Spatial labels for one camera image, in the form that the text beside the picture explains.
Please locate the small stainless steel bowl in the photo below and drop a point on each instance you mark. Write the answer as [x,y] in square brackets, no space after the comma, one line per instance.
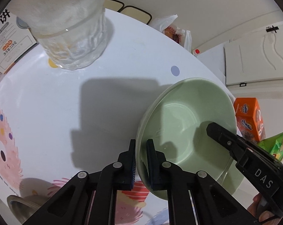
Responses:
[21,206]

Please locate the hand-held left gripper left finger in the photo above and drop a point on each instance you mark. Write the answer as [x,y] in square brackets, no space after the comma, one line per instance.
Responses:
[132,166]

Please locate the green potato chips bag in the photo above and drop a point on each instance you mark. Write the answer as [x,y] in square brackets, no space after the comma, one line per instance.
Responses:
[276,145]

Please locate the clear glass cup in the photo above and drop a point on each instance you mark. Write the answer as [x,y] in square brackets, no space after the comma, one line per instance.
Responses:
[75,46]

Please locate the round cartoon printed table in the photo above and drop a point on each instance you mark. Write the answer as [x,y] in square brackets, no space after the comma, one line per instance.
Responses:
[85,103]

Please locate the orange biscuit box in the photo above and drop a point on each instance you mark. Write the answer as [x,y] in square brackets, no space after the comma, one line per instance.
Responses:
[247,119]

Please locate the white printed food box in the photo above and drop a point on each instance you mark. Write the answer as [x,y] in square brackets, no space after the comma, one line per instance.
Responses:
[7,39]

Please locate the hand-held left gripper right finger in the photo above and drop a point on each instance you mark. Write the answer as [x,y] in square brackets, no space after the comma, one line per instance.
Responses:
[150,166]

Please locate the person's right hand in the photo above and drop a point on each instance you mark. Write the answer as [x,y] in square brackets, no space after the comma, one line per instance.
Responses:
[264,218]

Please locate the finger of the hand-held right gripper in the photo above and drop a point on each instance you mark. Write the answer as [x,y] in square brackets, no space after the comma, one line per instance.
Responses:
[226,138]

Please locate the white plastic bag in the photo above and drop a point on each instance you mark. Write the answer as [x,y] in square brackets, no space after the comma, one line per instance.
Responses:
[172,30]

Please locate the green ribbed ceramic bowl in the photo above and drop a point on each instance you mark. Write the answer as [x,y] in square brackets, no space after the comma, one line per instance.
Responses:
[226,180]
[186,121]

